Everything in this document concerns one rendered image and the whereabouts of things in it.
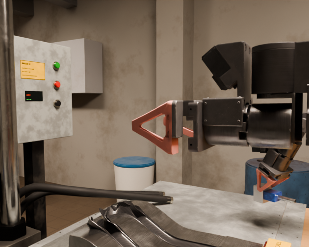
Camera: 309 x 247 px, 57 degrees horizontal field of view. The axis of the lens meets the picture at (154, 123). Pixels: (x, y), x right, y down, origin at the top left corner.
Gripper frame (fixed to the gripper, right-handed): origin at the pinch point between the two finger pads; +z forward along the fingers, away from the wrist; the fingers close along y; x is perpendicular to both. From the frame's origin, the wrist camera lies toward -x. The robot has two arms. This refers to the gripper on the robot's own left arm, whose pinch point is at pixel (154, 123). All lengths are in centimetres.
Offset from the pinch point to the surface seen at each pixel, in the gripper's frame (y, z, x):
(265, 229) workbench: -60, -8, 40
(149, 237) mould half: -19.5, 12.8, 29.6
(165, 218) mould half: -29.9, 14.0, 28.9
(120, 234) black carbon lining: -13.8, 17.4, 27.6
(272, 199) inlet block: -57, -11, 28
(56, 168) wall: -252, 310, 90
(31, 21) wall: -252, 351, -128
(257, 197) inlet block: -59, -6, 29
